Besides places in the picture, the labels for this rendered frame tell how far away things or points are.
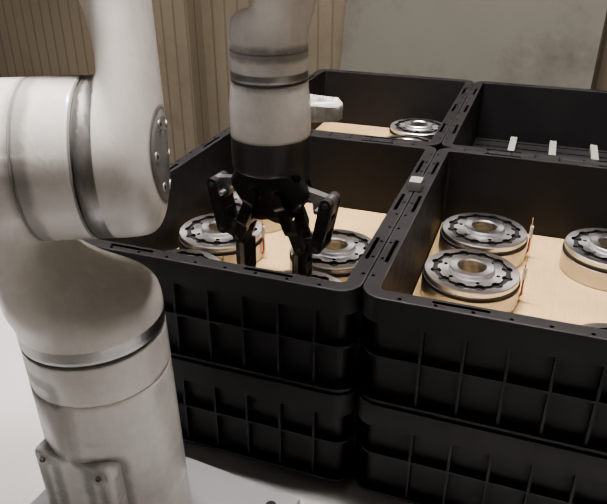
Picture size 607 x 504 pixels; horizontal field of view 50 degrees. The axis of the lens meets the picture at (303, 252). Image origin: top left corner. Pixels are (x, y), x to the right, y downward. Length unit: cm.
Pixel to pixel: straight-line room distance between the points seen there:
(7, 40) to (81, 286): 398
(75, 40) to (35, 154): 363
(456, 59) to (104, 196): 233
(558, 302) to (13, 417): 62
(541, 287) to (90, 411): 53
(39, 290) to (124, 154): 10
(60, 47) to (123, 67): 371
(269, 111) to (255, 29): 7
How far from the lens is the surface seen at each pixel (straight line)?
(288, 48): 57
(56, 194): 36
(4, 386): 88
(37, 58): 422
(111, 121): 35
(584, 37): 257
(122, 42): 36
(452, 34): 263
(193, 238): 80
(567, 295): 78
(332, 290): 54
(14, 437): 80
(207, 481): 57
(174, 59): 342
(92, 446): 46
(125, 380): 42
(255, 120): 59
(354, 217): 91
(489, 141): 127
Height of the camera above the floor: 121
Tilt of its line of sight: 28 degrees down
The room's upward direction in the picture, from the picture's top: straight up
